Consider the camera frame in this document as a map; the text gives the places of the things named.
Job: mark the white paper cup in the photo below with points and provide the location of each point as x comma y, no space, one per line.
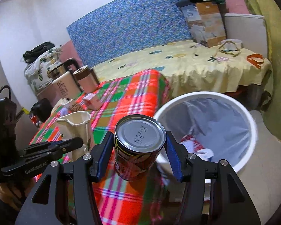
68,102

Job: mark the brown snack wrapper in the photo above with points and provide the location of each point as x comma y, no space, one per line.
76,107

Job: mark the yellow-green curtain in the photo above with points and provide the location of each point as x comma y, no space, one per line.
276,51

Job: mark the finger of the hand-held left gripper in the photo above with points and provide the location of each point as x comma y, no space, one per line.
44,146
70,145

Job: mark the person's left hand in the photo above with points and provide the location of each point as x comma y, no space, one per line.
10,194

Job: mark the pink storage box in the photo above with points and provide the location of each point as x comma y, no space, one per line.
46,93

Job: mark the clear plastic container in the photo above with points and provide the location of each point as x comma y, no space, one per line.
233,44

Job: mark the pineapple print bag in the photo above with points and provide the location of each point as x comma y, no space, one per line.
39,75

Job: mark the blue patterned mattress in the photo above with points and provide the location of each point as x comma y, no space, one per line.
135,23

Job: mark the plaid tablecloth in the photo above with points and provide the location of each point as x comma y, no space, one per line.
121,98

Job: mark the cream canvas bag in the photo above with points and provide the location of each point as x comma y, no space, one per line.
78,129

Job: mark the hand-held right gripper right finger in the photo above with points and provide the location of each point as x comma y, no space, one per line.
175,160

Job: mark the white board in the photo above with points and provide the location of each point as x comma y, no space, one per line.
245,32

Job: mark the red drink can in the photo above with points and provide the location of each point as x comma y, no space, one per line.
193,144

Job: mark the yellow printed bed sheet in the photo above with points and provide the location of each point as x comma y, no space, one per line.
189,72

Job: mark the cardboard quilt box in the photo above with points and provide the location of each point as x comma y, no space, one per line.
206,23

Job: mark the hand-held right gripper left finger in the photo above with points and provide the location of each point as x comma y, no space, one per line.
105,158

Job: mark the orange tape roll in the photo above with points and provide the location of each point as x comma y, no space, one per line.
255,59

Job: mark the small pink and white box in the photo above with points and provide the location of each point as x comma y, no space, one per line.
92,101

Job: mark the black case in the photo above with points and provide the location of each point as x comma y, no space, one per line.
39,112

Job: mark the pink mug with brown lid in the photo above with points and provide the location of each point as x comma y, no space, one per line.
85,82

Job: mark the printed snack can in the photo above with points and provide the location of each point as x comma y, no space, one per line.
135,154

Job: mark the black bag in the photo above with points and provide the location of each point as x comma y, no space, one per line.
37,51

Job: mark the steel electric kettle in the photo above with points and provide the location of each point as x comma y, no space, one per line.
60,69

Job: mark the white trash bin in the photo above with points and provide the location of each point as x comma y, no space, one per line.
245,131

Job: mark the cream water warmer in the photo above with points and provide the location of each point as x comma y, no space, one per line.
65,86

